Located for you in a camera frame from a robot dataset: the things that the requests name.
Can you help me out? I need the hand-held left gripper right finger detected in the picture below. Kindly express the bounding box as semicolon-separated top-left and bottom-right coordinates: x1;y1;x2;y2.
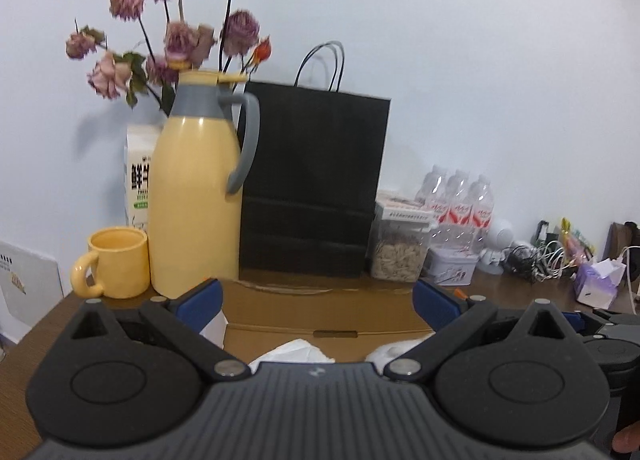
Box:
382;278;583;383

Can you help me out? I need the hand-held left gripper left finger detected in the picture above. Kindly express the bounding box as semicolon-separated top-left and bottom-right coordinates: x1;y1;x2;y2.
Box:
70;278;251;382

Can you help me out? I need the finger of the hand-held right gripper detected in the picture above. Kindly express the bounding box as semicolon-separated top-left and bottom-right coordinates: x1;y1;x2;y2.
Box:
562;312;640;343
592;308;640;328

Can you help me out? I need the red cardboard box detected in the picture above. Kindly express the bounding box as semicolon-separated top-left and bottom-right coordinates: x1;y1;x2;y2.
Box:
197;279;441;367

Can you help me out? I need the person's right hand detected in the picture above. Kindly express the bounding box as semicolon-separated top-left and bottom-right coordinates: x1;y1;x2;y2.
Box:
614;421;640;455

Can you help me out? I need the purple tissue pack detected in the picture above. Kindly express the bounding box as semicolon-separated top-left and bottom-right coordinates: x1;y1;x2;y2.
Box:
572;257;627;309

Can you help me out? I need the white tin box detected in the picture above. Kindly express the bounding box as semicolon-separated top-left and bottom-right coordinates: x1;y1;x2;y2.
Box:
425;246;480;287

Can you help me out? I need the clear jar of seeds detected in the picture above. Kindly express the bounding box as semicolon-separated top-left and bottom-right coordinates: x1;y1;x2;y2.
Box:
370;220;436;283

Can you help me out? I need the yellow pink packet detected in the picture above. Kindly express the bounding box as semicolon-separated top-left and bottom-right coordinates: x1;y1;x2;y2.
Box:
560;217;598;261

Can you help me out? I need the yellow mug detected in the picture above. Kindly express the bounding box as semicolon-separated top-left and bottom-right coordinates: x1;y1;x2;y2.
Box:
70;226;151;299

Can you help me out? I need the white robot toy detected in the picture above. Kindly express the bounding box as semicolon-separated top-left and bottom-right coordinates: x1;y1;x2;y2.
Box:
477;217;518;275

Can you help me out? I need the white flat box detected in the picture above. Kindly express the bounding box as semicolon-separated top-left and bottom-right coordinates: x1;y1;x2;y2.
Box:
374;190;436;223

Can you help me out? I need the yellow thermos jug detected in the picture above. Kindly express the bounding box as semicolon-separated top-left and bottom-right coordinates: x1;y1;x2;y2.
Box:
150;70;261;299

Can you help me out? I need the white crumpled tissue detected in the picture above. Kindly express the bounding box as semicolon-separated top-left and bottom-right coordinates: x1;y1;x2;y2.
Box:
248;338;336;366

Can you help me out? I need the white milk carton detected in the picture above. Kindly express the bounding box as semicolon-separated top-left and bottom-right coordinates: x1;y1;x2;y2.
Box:
124;124;166;241

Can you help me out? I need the black paper bag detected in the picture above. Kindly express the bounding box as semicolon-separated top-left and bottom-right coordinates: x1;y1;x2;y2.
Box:
239;40;392;279

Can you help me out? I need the dried rose bouquet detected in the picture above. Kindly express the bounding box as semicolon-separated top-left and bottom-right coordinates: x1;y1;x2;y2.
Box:
65;0;276;115

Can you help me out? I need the tangle of cables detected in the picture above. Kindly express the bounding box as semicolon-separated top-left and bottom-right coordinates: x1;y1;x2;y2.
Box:
505;235;581;283

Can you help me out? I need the white wall panel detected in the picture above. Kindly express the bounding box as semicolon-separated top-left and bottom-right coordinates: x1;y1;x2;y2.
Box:
0;240;65;346

